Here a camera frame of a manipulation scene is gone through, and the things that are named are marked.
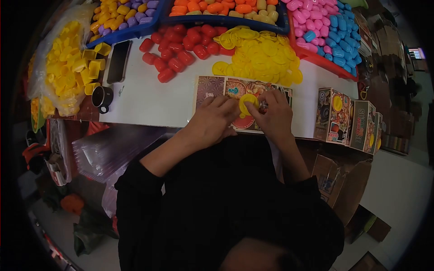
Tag person's left hand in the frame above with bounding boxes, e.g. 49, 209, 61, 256
183, 95, 241, 150

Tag person's right hand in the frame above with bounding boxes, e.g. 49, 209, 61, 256
244, 89, 294, 147

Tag person's right thumb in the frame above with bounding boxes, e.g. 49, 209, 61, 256
244, 101, 263, 119

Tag person's right fingers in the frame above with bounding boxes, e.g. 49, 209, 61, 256
258, 89, 291, 112

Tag person's left fingers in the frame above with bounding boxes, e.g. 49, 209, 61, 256
203, 95, 241, 117

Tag yellow plastic disc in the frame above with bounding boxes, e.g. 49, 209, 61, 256
239, 93, 260, 119

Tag printed carton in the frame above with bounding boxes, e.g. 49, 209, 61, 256
189, 75, 293, 133

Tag pile of yellow discs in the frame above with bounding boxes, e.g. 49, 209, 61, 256
212, 25, 304, 87

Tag folded printed box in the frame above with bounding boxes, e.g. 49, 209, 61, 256
349, 100, 377, 154
313, 87, 354, 146
373, 112, 384, 155

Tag pile of red capsules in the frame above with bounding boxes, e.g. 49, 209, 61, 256
139, 24, 236, 83

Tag red tray of pink blue capsules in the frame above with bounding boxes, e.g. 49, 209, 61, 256
281, 0, 363, 82

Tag blue tray of orange beige capsules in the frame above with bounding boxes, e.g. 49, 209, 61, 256
161, 0, 291, 34

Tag person's body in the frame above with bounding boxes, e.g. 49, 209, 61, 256
115, 133, 345, 271

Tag open brown cardboard box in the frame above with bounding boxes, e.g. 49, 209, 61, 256
310, 153, 373, 227

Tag black smartphone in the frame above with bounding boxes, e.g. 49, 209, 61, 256
106, 40, 133, 84

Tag black mug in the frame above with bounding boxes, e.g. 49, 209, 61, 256
92, 86, 114, 114

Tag stack of clear plastic trays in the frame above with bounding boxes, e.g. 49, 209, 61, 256
71, 125, 167, 184

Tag blue tray of yellow purple capsules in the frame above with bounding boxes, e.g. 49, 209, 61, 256
86, 0, 166, 49

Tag pile of yellow square cups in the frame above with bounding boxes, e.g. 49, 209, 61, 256
80, 42, 112, 96

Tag clear bag of yellow cups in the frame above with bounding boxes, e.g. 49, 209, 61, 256
27, 5, 99, 117

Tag green bin of yellow parts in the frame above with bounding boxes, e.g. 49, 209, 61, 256
30, 98, 47, 133

